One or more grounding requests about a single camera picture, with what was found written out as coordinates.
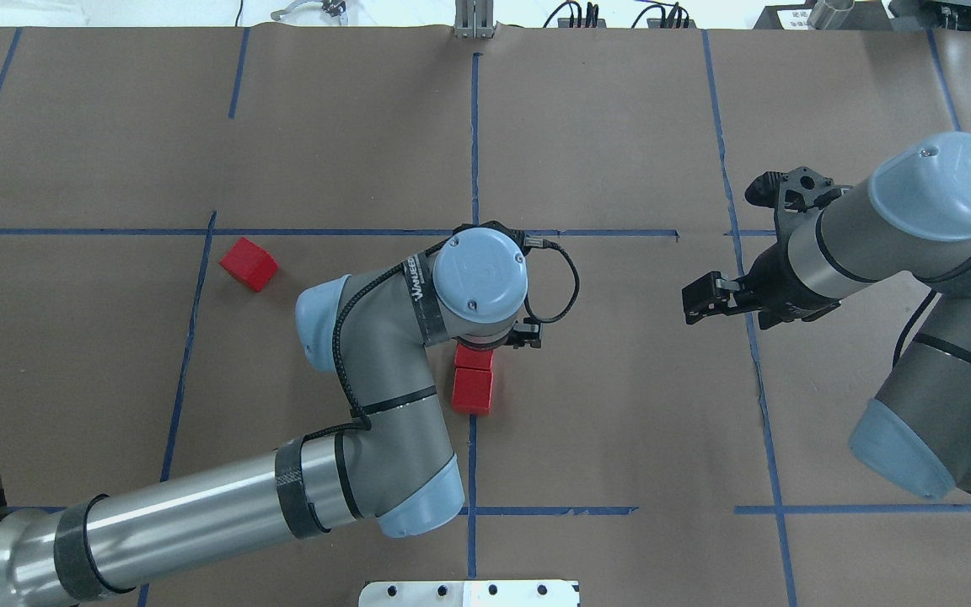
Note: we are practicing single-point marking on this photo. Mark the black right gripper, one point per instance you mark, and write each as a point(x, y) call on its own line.
point(776, 280)

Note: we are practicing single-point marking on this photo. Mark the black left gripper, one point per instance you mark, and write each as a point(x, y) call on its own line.
point(525, 338)

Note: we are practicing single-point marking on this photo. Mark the red block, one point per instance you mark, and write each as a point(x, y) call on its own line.
point(250, 264)
point(470, 358)

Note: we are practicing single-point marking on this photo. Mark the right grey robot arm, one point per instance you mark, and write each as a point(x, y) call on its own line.
point(913, 214)

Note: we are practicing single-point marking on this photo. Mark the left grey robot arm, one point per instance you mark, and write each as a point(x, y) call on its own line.
point(132, 354)

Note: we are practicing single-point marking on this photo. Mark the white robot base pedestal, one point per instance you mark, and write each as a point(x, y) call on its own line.
point(495, 592)

